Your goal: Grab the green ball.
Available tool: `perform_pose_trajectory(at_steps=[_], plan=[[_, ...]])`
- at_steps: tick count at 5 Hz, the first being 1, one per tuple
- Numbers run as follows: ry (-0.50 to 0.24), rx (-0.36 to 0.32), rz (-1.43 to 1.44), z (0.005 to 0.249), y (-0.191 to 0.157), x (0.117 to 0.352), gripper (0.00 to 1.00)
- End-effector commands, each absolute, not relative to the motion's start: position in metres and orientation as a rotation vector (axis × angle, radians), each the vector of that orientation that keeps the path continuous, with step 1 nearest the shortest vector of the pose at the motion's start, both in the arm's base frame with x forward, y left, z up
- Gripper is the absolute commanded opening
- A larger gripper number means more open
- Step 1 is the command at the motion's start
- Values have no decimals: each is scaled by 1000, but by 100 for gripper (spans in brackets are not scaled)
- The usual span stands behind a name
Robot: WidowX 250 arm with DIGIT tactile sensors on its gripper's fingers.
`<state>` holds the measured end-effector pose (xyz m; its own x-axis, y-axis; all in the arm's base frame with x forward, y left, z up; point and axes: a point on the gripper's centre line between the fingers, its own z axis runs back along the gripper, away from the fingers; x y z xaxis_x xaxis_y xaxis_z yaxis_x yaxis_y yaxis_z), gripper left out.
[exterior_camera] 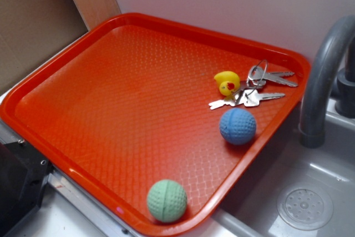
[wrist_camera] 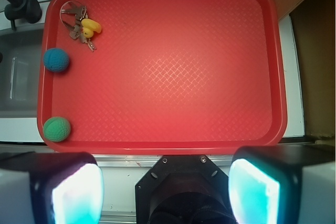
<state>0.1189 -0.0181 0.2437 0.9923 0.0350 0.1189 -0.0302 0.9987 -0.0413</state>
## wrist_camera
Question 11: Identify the blue foam ball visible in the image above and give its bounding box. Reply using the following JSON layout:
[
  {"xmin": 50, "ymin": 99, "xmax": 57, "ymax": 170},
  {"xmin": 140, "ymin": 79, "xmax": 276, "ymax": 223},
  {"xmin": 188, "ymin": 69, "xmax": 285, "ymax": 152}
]
[{"xmin": 43, "ymin": 48, "xmax": 70, "ymax": 72}]

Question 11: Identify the black faucet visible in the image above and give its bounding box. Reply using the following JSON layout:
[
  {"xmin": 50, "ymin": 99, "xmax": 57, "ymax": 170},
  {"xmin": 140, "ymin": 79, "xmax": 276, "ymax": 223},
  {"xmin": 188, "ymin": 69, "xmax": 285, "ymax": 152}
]
[{"xmin": 4, "ymin": 0, "xmax": 43, "ymax": 31}]

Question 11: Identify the red plastic tray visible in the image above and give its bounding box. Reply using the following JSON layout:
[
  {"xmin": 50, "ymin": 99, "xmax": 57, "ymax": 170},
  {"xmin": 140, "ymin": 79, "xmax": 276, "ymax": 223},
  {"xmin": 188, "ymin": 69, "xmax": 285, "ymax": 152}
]
[{"xmin": 37, "ymin": 0, "xmax": 287, "ymax": 155}]

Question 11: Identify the yellow rubber duck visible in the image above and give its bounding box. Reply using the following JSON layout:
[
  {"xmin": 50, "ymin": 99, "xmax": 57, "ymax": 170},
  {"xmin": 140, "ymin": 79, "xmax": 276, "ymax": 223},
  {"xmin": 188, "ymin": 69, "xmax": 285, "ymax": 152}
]
[{"xmin": 81, "ymin": 18, "xmax": 102, "ymax": 38}]

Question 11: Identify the green foam ball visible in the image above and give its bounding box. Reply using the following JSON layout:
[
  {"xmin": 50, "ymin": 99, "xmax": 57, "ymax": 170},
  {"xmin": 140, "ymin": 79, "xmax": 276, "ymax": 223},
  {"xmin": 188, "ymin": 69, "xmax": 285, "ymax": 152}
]
[{"xmin": 43, "ymin": 116, "xmax": 71, "ymax": 142}]

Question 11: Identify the metal key bunch with ring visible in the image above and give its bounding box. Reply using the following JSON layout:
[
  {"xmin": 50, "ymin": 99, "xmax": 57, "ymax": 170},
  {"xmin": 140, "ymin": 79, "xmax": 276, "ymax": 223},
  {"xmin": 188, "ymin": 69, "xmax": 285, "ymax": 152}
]
[{"xmin": 59, "ymin": 1, "xmax": 97, "ymax": 52}]

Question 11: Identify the stainless steel sink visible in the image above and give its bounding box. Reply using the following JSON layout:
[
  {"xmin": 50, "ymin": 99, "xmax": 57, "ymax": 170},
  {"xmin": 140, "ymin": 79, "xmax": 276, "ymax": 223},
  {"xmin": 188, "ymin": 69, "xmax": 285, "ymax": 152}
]
[{"xmin": 1, "ymin": 24, "xmax": 44, "ymax": 118}]

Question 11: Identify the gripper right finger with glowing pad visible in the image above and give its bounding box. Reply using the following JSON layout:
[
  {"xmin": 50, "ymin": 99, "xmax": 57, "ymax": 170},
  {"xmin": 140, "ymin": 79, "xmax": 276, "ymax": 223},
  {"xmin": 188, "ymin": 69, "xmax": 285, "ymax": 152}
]
[{"xmin": 228, "ymin": 145, "xmax": 335, "ymax": 223}]

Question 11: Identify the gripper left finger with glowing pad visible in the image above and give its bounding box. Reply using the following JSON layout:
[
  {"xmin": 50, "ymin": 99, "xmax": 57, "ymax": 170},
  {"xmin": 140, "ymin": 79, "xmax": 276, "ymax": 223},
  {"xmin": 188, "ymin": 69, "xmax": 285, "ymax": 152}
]
[{"xmin": 1, "ymin": 152, "xmax": 104, "ymax": 223}]

